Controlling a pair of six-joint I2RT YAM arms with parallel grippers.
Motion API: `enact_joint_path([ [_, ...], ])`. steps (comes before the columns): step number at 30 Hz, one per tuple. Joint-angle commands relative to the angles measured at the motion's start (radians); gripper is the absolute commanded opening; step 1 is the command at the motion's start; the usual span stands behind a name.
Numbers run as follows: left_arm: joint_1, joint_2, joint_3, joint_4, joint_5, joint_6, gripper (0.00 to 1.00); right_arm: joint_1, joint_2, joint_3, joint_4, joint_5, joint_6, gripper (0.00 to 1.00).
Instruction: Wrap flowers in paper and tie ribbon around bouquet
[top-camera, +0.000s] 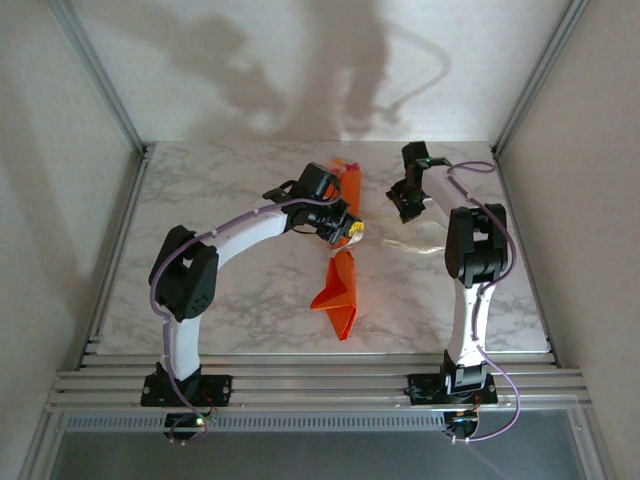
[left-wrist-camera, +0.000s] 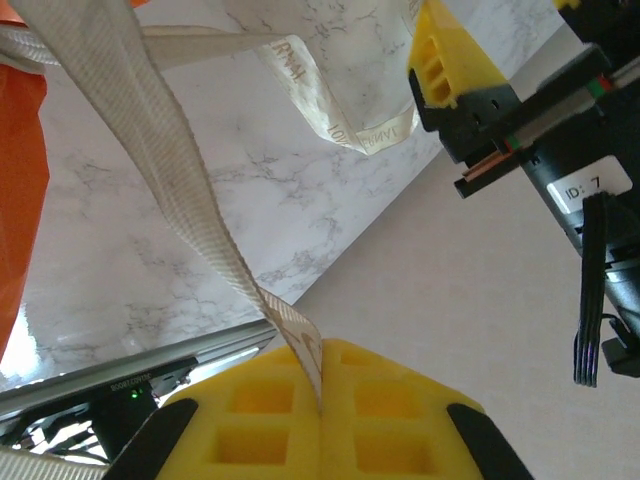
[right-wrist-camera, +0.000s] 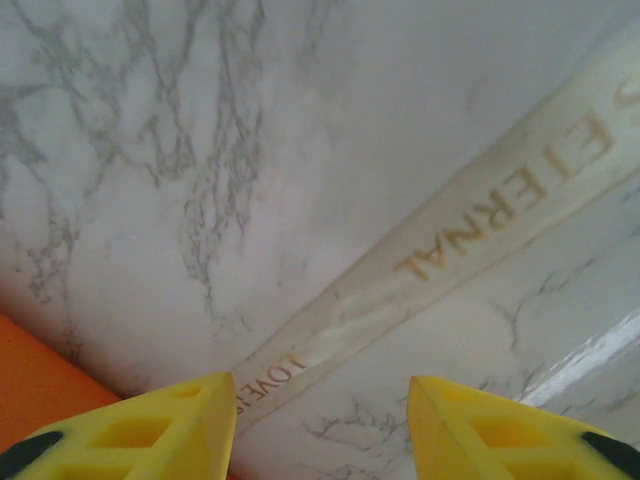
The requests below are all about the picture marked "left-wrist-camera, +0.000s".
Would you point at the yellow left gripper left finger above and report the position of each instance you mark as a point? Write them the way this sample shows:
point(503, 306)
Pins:
point(250, 430)

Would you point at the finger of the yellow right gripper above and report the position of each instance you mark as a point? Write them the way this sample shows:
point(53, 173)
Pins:
point(440, 55)
point(567, 3)

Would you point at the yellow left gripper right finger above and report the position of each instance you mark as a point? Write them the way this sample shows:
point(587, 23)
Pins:
point(395, 430)

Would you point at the cream printed satin ribbon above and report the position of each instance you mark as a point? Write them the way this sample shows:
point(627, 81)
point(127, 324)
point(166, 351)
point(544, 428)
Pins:
point(165, 150)

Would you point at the orange wrapping paper sheet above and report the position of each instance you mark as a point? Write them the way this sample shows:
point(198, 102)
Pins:
point(20, 175)

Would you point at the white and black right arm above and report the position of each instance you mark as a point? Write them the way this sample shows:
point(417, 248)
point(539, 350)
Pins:
point(135, 415)

